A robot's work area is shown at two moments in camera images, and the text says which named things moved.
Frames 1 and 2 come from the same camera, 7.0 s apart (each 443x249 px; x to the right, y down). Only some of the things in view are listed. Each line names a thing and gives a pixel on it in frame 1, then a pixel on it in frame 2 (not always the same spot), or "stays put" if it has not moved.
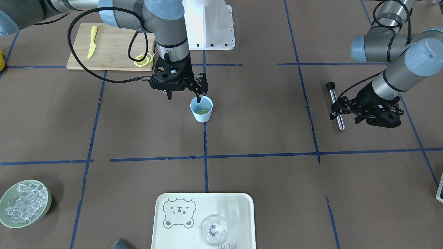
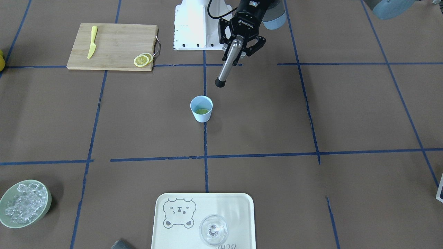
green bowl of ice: [24, 203] stays put
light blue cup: [201, 111] stays put
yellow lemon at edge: [2, 62] stays put
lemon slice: [150, 56] to [140, 61]
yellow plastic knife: [92, 46] stays put
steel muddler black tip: [331, 85] to [219, 83]
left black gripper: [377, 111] to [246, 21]
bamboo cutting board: [95, 46] stays put
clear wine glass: [214, 229] stays put
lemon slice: [142, 63] to [150, 57]
